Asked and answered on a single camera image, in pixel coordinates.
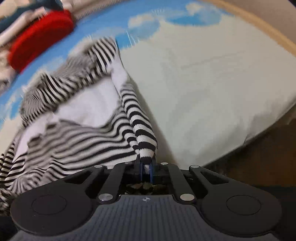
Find black white striped garment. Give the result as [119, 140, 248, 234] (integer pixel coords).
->
[1, 37, 157, 216]

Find white folded clothes stack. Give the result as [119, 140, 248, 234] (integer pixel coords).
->
[1, 7, 55, 47]

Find blue cream patterned bedsheet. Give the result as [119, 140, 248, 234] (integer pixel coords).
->
[1, 1, 295, 168]

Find cream folded fluffy garment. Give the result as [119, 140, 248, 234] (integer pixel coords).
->
[0, 50, 18, 94]

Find red folded knit sweater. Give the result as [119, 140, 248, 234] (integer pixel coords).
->
[8, 10, 74, 72]

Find dark teal shark plush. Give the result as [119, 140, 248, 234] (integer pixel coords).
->
[1, 0, 63, 33]

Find wooden bed frame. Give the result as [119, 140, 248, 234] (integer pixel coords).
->
[210, 1, 295, 55]

